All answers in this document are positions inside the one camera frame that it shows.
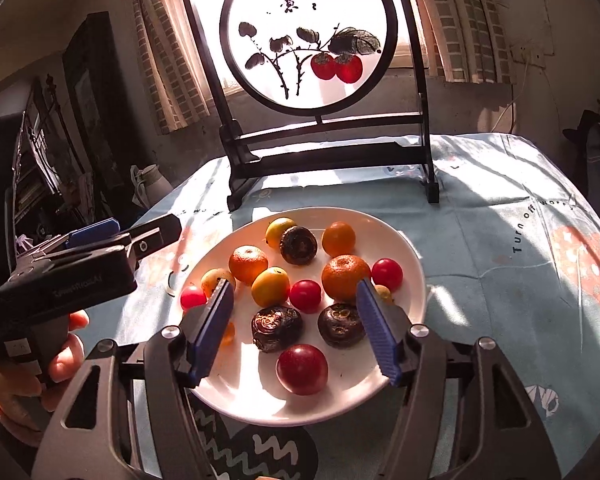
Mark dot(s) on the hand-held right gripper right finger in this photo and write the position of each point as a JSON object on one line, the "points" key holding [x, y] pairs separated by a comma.
{"points": [[377, 330]]}

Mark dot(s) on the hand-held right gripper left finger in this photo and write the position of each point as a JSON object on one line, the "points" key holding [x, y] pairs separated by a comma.
{"points": [[212, 330]]}

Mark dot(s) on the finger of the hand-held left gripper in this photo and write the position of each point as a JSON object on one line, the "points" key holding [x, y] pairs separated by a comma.
{"points": [[92, 231], [152, 235]]}

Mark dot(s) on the small yellow-green tangerine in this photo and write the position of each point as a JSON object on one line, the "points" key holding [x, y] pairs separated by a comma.
{"points": [[383, 294]]}

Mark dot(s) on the dark brown dried tangerine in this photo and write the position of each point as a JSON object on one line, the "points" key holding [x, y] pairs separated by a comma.
{"points": [[276, 327], [340, 326], [299, 245]]}

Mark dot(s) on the large bumpy orange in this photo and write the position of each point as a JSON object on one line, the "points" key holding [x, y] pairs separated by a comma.
{"points": [[340, 277]]}

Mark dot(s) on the white oval plate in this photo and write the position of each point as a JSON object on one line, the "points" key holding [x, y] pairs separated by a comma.
{"points": [[360, 395]]}

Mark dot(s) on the yellow orange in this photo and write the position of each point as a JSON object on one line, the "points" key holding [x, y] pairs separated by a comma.
{"points": [[270, 286]]}

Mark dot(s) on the medium orange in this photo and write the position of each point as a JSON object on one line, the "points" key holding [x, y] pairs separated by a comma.
{"points": [[338, 238]]}

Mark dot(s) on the person's left hand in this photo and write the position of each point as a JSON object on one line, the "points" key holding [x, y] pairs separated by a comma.
{"points": [[65, 360]]}

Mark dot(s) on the yellow-orange kumquat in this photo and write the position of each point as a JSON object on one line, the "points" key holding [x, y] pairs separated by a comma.
{"points": [[211, 280]]}

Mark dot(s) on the white jug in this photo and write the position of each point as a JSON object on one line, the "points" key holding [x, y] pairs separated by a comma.
{"points": [[150, 185]]}

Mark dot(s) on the small red plum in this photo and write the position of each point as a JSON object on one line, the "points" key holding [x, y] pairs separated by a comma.
{"points": [[386, 273]]}

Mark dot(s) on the small orange tangerine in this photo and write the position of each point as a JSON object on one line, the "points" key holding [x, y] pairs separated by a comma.
{"points": [[248, 264]]}

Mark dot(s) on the large red plum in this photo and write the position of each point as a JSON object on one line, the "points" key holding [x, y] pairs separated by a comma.
{"points": [[301, 369]]}

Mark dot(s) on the dark cluttered shelf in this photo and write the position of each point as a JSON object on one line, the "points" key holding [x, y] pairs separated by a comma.
{"points": [[40, 160]]}

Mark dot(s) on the small yellow citrus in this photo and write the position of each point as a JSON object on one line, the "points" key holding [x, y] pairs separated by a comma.
{"points": [[277, 230]]}

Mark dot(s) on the brick-patterned curtain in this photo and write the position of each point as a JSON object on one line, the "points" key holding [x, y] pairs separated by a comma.
{"points": [[165, 60], [460, 20]]}

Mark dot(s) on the persimmon painting table screen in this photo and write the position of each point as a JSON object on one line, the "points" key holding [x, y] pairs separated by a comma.
{"points": [[305, 10]]}

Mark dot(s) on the dark chair with clothes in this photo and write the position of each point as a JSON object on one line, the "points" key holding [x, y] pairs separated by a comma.
{"points": [[595, 160]]}

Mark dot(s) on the white wall socket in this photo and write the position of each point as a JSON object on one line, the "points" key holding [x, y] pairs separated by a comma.
{"points": [[535, 55]]}

